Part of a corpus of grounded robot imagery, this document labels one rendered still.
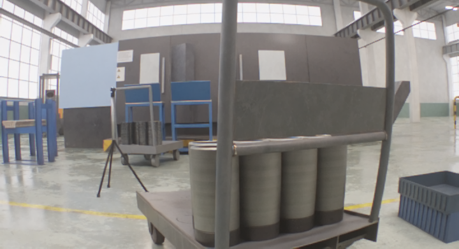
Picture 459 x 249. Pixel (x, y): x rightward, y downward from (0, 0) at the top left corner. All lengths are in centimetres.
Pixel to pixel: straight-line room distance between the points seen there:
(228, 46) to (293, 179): 47
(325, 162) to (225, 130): 45
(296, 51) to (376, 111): 644
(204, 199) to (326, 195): 39
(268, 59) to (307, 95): 646
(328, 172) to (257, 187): 25
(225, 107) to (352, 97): 37
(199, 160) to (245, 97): 23
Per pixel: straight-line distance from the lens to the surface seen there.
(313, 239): 112
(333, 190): 125
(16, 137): 583
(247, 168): 110
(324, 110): 101
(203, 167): 104
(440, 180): 239
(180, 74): 713
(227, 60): 85
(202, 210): 107
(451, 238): 179
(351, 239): 128
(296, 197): 117
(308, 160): 116
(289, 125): 95
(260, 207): 111
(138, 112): 739
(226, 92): 86
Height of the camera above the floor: 62
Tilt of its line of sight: 1 degrees down
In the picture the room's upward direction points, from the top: 1 degrees counter-clockwise
